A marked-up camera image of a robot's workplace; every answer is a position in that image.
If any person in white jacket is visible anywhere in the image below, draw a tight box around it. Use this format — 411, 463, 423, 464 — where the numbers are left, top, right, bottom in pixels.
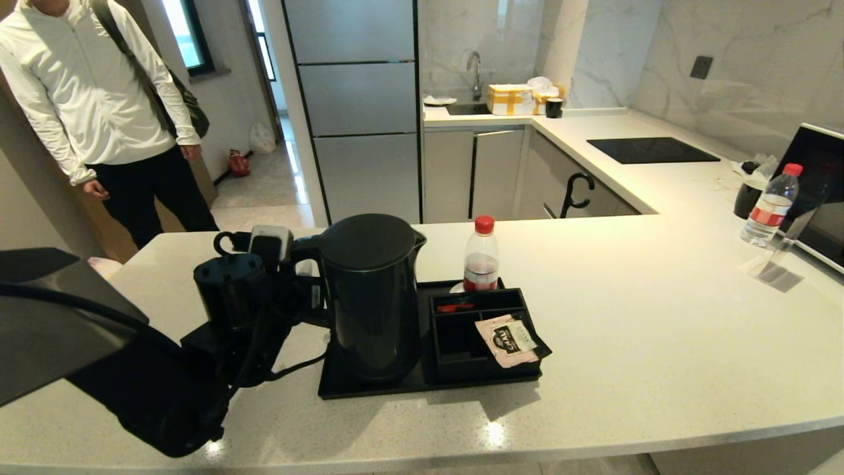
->
0, 0, 220, 249

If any clear water bottle red cap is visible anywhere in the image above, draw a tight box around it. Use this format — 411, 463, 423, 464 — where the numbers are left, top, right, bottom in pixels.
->
740, 163, 804, 248

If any black compartment organizer box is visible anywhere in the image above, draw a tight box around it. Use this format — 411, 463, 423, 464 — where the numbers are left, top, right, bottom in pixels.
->
429, 288, 552, 383

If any dark green shoulder bag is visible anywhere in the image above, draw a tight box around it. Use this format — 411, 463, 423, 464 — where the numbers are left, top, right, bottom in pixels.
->
91, 0, 210, 139

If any black electric kettle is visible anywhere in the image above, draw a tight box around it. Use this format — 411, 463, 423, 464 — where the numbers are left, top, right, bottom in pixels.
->
290, 213, 427, 383

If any silver refrigerator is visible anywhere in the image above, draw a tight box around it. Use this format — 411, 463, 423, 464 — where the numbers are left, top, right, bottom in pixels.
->
282, 0, 423, 227

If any large black mug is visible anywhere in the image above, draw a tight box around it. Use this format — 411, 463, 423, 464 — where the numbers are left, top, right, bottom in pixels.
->
733, 178, 766, 220

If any black microwave oven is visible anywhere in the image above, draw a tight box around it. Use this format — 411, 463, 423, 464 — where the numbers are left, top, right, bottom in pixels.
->
771, 123, 844, 274

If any yellow white striped box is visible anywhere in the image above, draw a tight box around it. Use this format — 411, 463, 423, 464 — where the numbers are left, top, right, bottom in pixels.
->
487, 84, 535, 116

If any clear acrylic sign holder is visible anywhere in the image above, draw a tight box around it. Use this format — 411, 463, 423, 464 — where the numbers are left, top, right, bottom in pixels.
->
748, 205, 822, 286

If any black induction cooktop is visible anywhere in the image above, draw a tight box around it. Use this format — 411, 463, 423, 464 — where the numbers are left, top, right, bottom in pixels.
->
587, 137, 721, 165

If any dark framed window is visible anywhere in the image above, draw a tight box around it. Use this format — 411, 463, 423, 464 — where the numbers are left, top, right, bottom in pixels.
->
162, 0, 215, 77

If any white base cabinet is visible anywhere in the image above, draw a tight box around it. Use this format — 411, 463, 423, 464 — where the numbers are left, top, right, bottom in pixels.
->
422, 127, 640, 224

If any chrome sink faucet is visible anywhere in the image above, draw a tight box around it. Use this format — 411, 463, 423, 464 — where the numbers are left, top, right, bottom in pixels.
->
466, 51, 483, 101

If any small yellow white box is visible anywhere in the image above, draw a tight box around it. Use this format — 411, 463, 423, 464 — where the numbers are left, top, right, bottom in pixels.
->
533, 86, 566, 115

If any pink tea bag sachet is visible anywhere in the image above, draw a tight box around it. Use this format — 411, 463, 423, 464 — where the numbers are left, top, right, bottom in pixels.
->
475, 314, 539, 368

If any black rectangular serving tray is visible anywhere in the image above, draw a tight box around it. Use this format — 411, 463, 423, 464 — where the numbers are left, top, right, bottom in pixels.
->
318, 277, 552, 400

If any black curved faucet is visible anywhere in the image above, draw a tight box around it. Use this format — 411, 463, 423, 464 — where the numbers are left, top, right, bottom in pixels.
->
560, 173, 595, 219

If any water bottle with dark liquid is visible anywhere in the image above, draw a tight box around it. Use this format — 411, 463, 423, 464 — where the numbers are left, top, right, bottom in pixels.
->
463, 215, 500, 293

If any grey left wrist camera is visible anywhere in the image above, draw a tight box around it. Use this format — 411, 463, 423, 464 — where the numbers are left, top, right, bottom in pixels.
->
249, 225, 294, 263

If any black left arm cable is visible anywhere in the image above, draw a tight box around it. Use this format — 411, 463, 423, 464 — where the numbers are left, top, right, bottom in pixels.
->
257, 330, 329, 382

